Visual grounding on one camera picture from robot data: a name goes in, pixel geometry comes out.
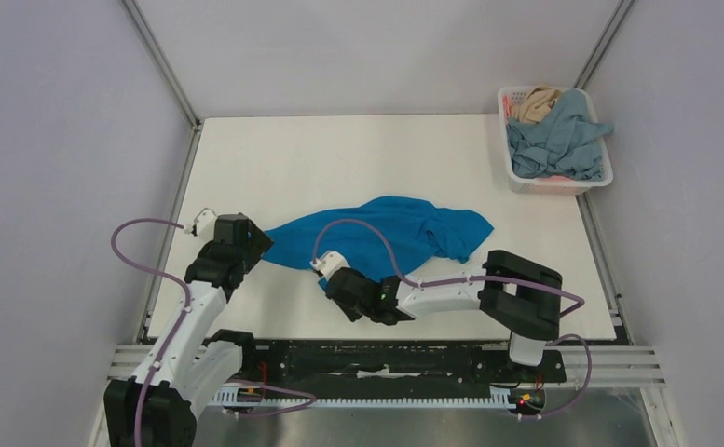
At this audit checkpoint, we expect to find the blue t-shirt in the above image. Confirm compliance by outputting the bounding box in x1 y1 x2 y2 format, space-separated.
264 196 494 281

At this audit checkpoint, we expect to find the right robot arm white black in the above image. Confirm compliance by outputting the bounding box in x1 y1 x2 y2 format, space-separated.
311 250 563 380

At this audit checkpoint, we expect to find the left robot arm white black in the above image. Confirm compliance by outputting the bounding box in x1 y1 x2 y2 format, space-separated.
103 209 273 446

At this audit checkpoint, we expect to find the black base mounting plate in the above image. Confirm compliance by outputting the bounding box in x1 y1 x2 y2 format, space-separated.
239 339 567 399

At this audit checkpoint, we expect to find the white plastic laundry basket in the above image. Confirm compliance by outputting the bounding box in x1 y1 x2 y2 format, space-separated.
498 86 613 196

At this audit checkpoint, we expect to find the grey-blue t-shirt in basket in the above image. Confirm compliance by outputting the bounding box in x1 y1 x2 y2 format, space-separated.
507 88 614 182

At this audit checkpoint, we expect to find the beige t-shirt in basket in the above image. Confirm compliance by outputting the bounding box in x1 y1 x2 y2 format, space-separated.
507 85 563 124

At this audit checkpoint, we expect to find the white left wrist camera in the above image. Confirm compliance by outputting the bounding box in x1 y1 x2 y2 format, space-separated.
184 208 218 240

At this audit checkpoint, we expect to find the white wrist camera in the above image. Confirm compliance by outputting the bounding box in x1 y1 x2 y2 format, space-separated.
310 251 349 279
184 208 218 240

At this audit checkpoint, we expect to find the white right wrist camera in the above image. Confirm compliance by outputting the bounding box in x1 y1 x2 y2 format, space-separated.
310 251 349 279

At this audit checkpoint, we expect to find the white slotted cable duct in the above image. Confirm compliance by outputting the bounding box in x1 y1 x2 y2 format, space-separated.
208 385 516 411

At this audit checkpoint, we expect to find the aluminium frame rail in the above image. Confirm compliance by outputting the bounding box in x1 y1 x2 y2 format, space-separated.
106 345 666 388

